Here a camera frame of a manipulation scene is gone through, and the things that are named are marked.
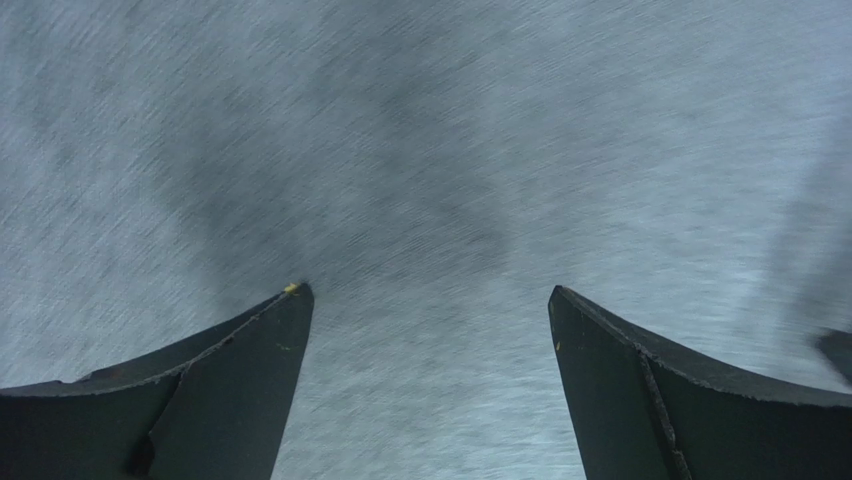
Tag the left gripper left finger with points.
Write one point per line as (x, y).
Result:
(213, 405)

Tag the grey felt napkin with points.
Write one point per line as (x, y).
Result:
(432, 169)

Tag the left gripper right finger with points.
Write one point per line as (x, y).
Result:
(645, 407)

